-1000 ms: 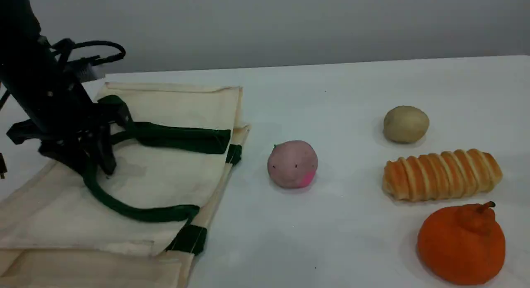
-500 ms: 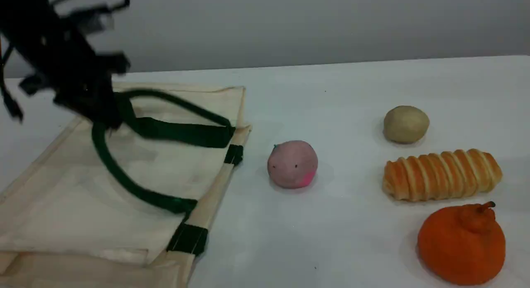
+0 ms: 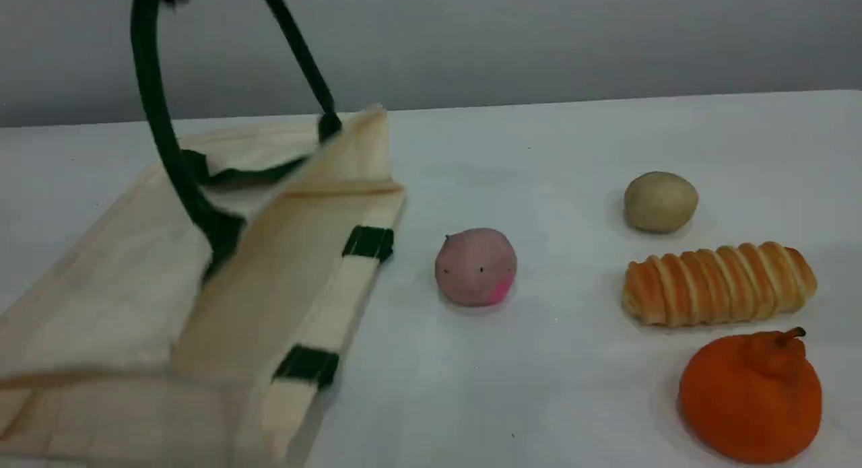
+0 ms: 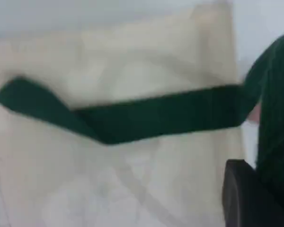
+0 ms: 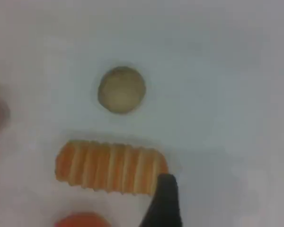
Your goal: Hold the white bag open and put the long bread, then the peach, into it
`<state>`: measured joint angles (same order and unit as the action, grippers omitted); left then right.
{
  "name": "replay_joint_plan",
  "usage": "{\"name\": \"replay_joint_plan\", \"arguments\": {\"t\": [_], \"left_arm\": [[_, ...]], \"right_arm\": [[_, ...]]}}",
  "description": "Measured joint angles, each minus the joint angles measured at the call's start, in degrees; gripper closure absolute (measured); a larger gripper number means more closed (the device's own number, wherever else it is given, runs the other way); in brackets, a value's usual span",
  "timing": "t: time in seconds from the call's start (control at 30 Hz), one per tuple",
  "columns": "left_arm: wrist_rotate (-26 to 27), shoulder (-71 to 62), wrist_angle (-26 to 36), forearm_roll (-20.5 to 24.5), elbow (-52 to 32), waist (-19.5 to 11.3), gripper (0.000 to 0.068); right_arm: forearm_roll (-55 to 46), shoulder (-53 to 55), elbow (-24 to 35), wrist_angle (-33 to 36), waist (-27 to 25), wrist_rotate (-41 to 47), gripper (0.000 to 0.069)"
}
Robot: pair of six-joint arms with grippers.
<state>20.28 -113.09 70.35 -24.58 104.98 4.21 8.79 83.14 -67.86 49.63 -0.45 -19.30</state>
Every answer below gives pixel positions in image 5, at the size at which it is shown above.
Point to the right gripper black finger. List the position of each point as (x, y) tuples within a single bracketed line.
[(164, 203)]

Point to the long striped bread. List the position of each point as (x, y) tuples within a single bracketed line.
[(109, 165)]

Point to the orange tangerine with stem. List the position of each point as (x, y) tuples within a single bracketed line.
[(82, 221)]

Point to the beige potato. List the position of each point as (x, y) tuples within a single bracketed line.
[(121, 91)]

